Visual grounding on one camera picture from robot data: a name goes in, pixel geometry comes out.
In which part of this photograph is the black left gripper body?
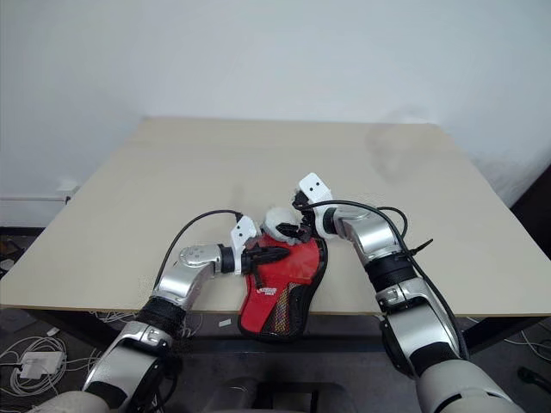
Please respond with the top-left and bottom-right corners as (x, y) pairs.
(241, 243), (264, 276)

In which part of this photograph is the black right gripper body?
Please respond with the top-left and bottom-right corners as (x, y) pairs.
(291, 191), (319, 229)

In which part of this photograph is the red black pouch bag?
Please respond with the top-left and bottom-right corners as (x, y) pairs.
(238, 234), (331, 344)

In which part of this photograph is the white fluffy ball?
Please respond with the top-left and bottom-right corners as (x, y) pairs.
(263, 206), (302, 246)

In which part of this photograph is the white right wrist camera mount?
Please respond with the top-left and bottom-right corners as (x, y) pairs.
(298, 172), (333, 238)

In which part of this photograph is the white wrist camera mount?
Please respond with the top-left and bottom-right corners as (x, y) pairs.
(229, 215), (260, 275)
(298, 172), (333, 238)

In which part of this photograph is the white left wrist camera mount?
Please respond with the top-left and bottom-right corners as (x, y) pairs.
(229, 215), (260, 275)

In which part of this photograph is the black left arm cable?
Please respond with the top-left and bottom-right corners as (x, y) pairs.
(152, 209), (245, 289)

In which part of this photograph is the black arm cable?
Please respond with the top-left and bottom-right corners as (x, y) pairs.
(152, 209), (245, 289)
(299, 200), (470, 361)

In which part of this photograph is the black table frame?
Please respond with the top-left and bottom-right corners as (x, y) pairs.
(0, 305), (551, 359)

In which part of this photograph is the black cable tie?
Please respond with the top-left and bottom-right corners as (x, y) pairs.
(404, 238), (434, 259)

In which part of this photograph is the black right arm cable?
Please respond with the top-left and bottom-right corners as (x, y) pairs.
(299, 200), (470, 361)

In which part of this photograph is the white floor cable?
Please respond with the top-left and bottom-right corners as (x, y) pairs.
(88, 308), (203, 343)
(502, 324), (551, 358)

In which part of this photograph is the white wall cable duct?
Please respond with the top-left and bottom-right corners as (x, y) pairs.
(0, 194), (72, 204)

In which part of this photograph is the white power adapter with cables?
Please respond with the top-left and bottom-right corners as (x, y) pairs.
(0, 334), (107, 398)

